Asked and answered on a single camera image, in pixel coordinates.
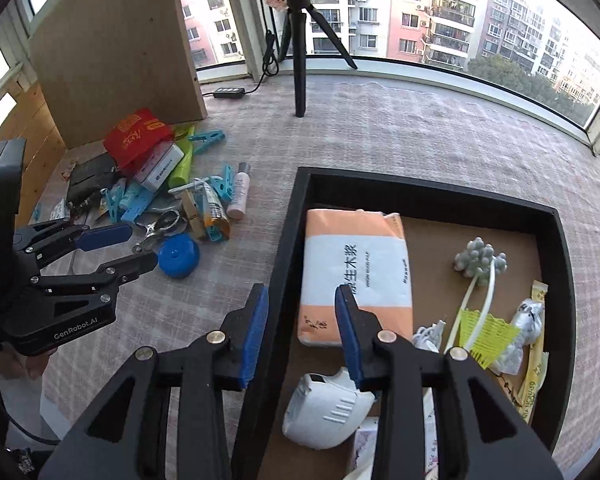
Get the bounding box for blue clothespin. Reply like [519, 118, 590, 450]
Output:
[202, 222, 231, 242]
[215, 164, 236, 201]
[100, 182, 128, 223]
[187, 130, 227, 156]

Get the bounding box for white grey product box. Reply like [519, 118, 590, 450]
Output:
[132, 142, 178, 193]

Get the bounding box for light blue plastic box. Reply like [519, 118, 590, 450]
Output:
[120, 180, 168, 223]

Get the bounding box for grey bobble flower white stems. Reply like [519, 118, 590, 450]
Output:
[442, 237, 508, 356]

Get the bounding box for green bottle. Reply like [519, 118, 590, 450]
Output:
[169, 127, 197, 188]

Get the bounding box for blue tape measure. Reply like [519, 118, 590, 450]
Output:
[158, 235, 201, 280]

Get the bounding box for long yellow paper sleeve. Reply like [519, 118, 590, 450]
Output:
[500, 280, 551, 426]

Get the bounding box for small white tube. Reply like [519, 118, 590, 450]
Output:
[411, 317, 448, 353]

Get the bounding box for pink white small bottle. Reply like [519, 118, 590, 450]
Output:
[226, 161, 252, 220]

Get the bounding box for white window frame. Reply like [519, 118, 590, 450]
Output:
[175, 0, 600, 161]

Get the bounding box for red fabric bag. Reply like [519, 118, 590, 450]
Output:
[103, 108, 176, 178]

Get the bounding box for scissors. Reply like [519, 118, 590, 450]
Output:
[132, 210, 182, 255]

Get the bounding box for orange printed sachet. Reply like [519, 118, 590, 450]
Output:
[197, 180, 231, 231]

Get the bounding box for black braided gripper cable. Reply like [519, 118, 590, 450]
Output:
[0, 375, 61, 446]

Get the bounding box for yellow shuttlecock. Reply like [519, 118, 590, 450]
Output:
[450, 307, 521, 371]

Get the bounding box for white plastic plug-in device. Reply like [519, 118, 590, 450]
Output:
[281, 366, 381, 450]

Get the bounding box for light wooden board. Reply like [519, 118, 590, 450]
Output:
[0, 82, 68, 226]

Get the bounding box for white floral printed box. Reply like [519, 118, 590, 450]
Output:
[347, 390, 438, 480]

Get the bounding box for person's left hand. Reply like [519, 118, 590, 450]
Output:
[0, 350, 51, 380]

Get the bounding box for black tripod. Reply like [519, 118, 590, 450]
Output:
[262, 0, 358, 118]

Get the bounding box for wooden clothespin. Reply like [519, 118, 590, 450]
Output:
[180, 187, 206, 241]

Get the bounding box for black tray container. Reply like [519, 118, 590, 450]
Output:
[230, 166, 578, 480]

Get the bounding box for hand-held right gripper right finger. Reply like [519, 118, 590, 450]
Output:
[334, 284, 563, 480]

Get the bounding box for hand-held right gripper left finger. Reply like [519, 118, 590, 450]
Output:
[37, 282, 271, 480]

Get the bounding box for black power cable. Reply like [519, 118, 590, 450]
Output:
[244, 30, 281, 95]

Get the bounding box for brown cardboard board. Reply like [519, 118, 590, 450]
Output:
[27, 0, 208, 150]

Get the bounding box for black pencil case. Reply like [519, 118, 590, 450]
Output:
[65, 152, 126, 206]

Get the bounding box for white plastic bag bundle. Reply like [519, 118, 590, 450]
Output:
[490, 297, 546, 376]

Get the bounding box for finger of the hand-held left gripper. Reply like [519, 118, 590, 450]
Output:
[34, 251, 159, 297]
[12, 222, 133, 274]

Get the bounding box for orange white tissue pack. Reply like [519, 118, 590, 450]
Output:
[297, 208, 415, 347]

